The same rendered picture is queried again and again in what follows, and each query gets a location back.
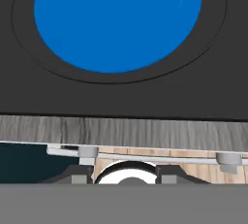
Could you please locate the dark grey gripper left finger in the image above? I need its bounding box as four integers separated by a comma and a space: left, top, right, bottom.
40, 165, 95, 185

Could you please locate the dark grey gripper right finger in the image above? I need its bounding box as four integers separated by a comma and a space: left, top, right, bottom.
155, 165, 209, 185

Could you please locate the light wooden drawer front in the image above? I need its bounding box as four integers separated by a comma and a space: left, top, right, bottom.
92, 145, 248, 185

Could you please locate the white and black round thing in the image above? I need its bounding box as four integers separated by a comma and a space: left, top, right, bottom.
93, 159, 161, 185

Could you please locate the black hob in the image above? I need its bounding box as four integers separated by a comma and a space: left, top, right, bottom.
0, 0, 248, 122

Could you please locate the blue round disc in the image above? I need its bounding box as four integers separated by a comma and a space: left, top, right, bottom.
33, 0, 203, 75

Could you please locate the grey bar handle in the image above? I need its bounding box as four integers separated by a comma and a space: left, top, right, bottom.
46, 144, 248, 174

